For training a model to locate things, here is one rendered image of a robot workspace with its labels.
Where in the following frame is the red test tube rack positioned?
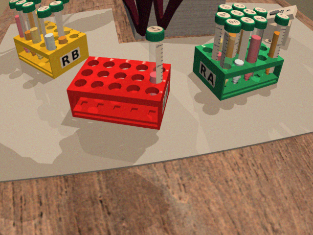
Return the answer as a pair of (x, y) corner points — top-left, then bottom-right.
(67, 56), (171, 130)

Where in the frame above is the yellow test tube rack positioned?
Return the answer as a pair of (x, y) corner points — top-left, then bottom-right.
(13, 22), (89, 79)

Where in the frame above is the green test tube rack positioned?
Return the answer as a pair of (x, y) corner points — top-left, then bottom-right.
(193, 43), (284, 101)

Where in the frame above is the beige bench mat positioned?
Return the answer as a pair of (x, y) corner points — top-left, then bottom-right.
(0, 8), (313, 183)

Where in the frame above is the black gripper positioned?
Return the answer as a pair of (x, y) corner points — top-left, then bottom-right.
(123, 0), (183, 36)

